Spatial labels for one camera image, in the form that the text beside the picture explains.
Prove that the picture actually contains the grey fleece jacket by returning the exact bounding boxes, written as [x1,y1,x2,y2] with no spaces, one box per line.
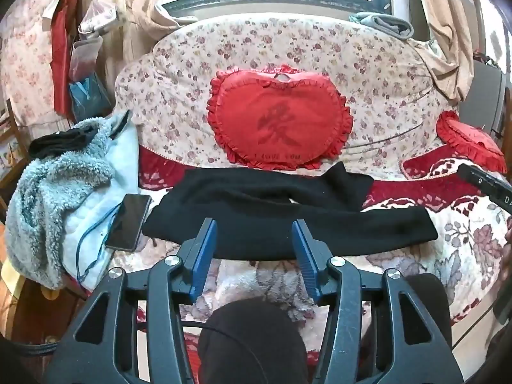
[4,114,139,290]

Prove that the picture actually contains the floral folded quilt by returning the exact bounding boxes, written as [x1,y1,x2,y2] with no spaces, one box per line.
[113,12,453,179]

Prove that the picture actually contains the black smartphone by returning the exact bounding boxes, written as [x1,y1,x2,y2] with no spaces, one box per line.
[105,194,152,252]

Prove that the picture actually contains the red hanging garment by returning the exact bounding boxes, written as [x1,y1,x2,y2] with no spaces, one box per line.
[50,0,77,120]

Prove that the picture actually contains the blue plastic bag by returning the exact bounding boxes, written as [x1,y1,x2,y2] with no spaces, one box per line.
[68,72,112,122]

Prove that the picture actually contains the black garment on jacket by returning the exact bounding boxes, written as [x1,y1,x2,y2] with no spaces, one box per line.
[28,125,97,160]

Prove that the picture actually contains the black pants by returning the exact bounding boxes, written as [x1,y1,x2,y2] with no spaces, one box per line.
[142,163,438,261]

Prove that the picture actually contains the red heart-shaped pillow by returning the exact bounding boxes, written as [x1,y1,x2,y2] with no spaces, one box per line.
[206,65,354,171]

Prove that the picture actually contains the beige curtain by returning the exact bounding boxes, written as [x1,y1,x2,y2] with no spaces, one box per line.
[107,0,474,102]

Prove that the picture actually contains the clear plastic bag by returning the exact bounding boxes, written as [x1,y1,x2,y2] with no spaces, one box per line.
[68,0,119,82]

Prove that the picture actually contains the small red ruffled pillow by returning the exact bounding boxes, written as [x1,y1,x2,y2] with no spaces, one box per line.
[436,111,508,174]

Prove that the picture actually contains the grey folded cloth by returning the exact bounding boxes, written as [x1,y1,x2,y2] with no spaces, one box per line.
[349,12,414,41]

